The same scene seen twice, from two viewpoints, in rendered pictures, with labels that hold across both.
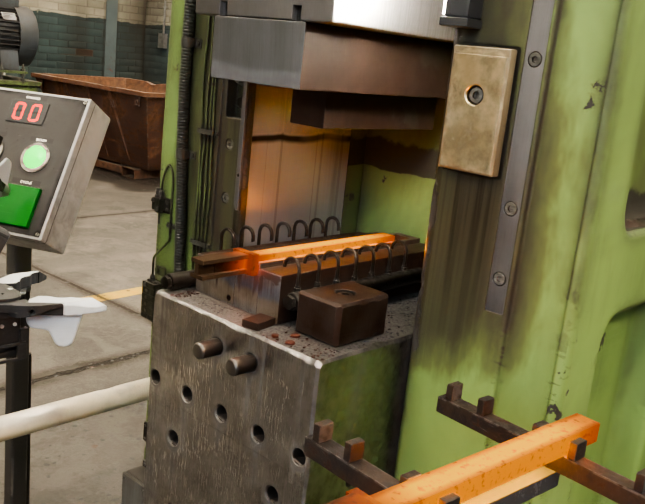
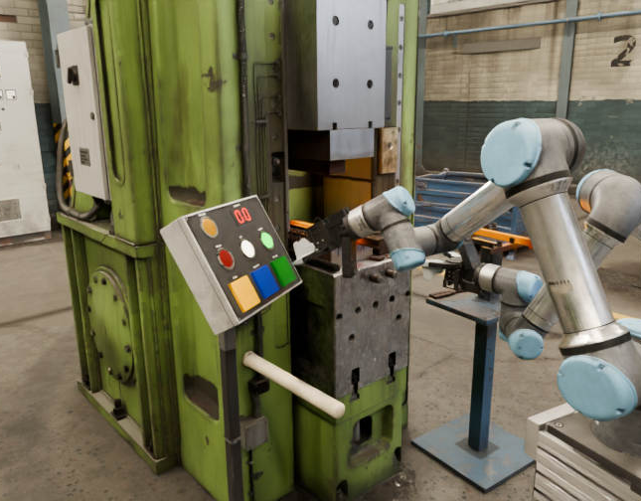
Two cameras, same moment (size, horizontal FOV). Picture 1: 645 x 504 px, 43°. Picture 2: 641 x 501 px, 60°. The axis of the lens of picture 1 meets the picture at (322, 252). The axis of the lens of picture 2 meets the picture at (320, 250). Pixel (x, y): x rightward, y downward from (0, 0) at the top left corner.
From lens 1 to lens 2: 2.26 m
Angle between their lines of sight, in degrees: 79
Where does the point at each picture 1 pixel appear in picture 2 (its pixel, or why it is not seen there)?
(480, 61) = (391, 133)
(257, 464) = (392, 311)
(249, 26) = (349, 133)
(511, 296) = not seen: hidden behind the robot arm
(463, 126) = (388, 157)
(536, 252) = not seen: hidden behind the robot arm
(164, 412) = (346, 330)
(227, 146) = (275, 200)
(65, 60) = not seen: outside the picture
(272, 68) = (362, 150)
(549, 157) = (402, 160)
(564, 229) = (408, 182)
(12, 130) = (245, 231)
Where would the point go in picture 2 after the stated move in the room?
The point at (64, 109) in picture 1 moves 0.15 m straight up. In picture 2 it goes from (252, 206) to (250, 150)
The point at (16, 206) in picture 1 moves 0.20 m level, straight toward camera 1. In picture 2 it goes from (286, 270) to (357, 265)
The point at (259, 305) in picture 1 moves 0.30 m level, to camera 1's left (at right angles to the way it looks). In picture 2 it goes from (364, 254) to (359, 281)
